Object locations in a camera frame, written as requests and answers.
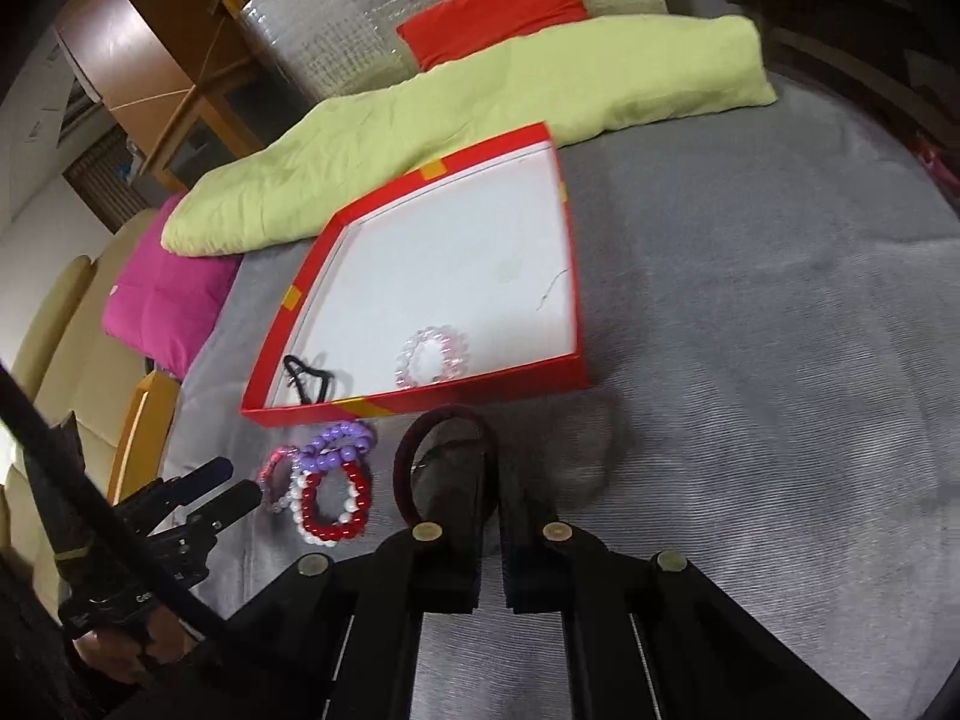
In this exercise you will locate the red cardboard box tray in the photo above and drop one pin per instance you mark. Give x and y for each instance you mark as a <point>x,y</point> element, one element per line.
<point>450,255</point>

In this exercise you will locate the wooden cabinet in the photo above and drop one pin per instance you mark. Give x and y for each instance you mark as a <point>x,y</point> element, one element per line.
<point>150,52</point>

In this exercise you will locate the magenta cushion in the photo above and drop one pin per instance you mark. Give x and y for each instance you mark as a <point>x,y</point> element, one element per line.
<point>165,300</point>

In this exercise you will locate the person's left hand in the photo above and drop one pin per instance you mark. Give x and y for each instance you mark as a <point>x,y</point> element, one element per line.
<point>112,652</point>

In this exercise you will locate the silver foil mat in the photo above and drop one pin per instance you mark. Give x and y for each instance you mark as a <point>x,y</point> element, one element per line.
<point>330,22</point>

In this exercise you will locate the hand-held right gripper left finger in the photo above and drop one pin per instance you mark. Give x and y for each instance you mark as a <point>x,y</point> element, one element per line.
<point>459,577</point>

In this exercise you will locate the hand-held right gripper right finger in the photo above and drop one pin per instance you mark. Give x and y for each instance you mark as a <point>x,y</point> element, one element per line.
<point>526,577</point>

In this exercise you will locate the beige sofa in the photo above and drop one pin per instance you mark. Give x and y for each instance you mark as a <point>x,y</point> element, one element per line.
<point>60,330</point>

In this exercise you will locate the light green pillow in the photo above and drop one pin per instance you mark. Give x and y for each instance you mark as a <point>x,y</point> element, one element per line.
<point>465,105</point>

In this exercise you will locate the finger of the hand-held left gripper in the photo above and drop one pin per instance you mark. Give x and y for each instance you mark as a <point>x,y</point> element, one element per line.
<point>202,476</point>
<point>229,504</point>

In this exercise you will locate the red cushion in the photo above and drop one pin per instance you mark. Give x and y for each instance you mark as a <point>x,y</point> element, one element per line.
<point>495,4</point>

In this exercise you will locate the grey blanket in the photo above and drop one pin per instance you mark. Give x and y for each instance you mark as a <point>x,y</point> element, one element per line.
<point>750,315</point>

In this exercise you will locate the orange wooden armrest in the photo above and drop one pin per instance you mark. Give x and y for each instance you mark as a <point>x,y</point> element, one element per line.
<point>139,435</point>

